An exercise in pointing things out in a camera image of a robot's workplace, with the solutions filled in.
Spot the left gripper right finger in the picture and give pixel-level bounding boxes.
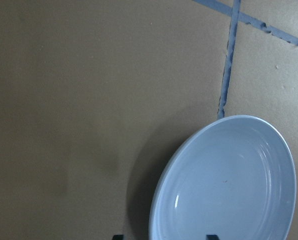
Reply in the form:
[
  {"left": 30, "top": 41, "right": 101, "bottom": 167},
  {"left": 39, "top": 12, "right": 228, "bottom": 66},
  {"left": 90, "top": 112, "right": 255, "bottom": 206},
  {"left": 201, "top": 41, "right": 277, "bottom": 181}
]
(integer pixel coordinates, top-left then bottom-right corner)
[{"left": 206, "top": 234, "right": 218, "bottom": 240}]

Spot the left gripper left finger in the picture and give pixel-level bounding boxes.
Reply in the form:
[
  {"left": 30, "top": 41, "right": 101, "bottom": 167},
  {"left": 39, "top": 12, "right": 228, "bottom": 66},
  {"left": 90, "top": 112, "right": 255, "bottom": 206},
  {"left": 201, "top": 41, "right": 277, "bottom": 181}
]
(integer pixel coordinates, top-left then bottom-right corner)
[{"left": 112, "top": 234, "right": 124, "bottom": 240}]

